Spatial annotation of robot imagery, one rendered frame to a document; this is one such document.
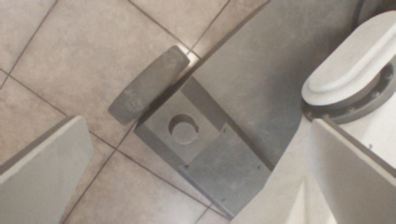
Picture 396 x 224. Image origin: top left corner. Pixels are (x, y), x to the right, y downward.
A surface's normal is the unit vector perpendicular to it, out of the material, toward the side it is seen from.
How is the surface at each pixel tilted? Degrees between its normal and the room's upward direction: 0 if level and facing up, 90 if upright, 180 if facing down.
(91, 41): 0
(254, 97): 0
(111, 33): 0
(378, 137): 12
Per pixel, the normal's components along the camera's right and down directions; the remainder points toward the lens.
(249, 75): 0.15, 0.18
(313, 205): -0.67, -0.70
